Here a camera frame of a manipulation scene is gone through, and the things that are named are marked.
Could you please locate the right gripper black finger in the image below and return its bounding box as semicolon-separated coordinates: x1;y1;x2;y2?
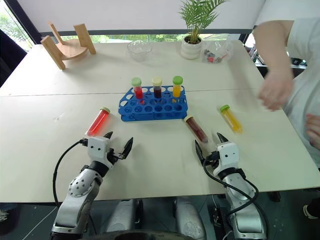
194;139;206;166
216;132;229;145

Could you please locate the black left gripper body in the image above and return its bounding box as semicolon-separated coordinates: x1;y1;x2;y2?
106;147;126;166

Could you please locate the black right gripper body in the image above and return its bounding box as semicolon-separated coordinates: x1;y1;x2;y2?
203;150;222;171

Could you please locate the yellow liquid tube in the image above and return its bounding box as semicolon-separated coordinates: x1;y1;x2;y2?
219;104;244;135

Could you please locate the dark red tube cream cap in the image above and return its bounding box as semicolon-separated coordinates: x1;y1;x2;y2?
151;76;163;100
183;114;210;144

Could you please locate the blue test tube rack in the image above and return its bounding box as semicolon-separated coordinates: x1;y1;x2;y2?
118;85;188;123

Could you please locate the orange tube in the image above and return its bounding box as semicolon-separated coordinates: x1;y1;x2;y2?
171;75;184;103

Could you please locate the person's bare hand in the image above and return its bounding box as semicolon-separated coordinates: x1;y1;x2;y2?
305;112;320;151
257;71;295;112

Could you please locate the dark rounded robot body edge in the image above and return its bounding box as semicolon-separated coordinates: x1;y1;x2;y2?
87;231;191;240

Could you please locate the clear bag with small parts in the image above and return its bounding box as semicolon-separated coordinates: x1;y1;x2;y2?
201;37;235;65

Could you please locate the clear glass bowl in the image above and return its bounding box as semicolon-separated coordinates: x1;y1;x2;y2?
126;39;153;62

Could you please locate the green palm in white pot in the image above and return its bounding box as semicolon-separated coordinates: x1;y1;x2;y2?
178;0;229;60

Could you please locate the wooden curved stand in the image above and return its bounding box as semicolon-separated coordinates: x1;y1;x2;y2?
40;21;97;71

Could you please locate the black device on shelf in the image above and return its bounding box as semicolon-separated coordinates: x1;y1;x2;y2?
291;57;308;69

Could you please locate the black and white shoe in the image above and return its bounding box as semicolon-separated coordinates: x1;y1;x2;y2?
302;197;320;220

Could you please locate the person's white shirt torso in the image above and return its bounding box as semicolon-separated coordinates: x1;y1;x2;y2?
254;0;320;168

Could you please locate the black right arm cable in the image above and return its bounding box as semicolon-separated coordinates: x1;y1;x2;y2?
202;152;270;240

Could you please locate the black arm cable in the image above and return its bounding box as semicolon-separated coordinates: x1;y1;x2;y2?
202;152;270;240
52;139;90;207

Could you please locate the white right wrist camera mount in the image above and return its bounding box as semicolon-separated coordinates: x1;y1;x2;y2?
212;141;239;177

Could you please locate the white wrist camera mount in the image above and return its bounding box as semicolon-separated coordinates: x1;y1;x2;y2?
212;141;239;177
86;136;115;169

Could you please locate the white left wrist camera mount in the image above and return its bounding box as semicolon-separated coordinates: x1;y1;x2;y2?
86;136;115;169

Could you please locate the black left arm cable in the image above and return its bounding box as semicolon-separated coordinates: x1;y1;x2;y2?
52;139;90;207

